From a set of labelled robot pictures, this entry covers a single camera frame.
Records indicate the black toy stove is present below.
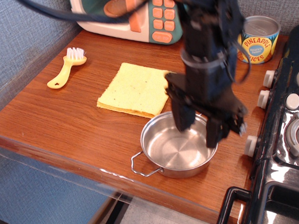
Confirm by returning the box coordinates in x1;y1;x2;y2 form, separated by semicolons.
216;25;299;224

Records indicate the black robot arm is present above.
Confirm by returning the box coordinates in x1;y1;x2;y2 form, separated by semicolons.
165;0;247;148

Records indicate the yellow folded cloth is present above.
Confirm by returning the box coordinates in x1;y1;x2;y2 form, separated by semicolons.
97;62;169;119

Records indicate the stainless steel pot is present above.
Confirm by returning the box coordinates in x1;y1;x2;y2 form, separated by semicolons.
131;111;218;179

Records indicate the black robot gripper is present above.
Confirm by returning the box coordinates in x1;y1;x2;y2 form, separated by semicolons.
165;61;247;148

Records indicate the yellow dish brush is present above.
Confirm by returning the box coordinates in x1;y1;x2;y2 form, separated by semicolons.
47;47;87;89

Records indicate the teal toy microwave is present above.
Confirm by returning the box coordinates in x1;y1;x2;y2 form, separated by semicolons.
69;0;182;45

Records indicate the pineapple slices can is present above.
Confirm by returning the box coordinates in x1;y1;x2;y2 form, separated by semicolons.
238;15;281;64

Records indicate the black cable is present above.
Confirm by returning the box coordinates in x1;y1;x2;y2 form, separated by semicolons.
15;0;154;31

